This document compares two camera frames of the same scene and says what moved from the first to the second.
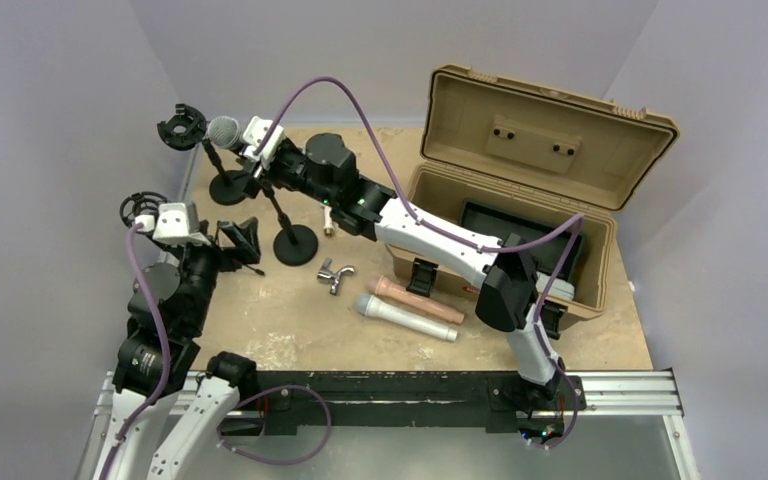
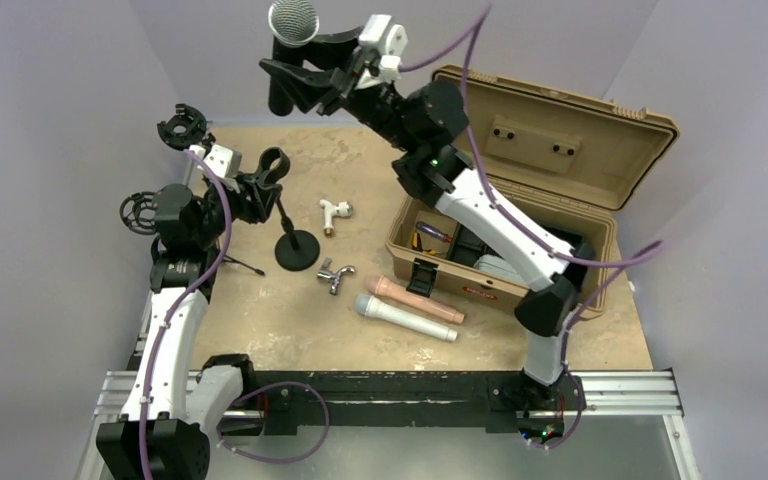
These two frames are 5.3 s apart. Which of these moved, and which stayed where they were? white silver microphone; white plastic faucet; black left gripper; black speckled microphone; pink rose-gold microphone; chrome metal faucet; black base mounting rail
Moved: black left gripper; black speckled microphone
Stayed: white plastic faucet; pink rose-gold microphone; chrome metal faucet; white silver microphone; black base mounting rail
